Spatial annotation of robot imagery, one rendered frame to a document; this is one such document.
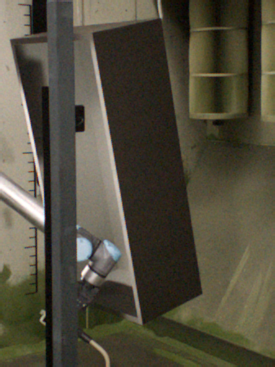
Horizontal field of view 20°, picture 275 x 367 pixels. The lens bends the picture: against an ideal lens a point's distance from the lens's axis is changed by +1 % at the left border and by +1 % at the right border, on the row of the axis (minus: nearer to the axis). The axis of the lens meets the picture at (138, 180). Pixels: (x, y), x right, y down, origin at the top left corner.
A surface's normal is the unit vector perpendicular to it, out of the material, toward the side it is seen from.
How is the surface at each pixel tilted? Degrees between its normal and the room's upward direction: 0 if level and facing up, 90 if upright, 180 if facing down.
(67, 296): 90
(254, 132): 90
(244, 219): 57
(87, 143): 90
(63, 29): 90
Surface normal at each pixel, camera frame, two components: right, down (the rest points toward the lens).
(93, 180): 0.63, 0.09
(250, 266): -0.67, -0.47
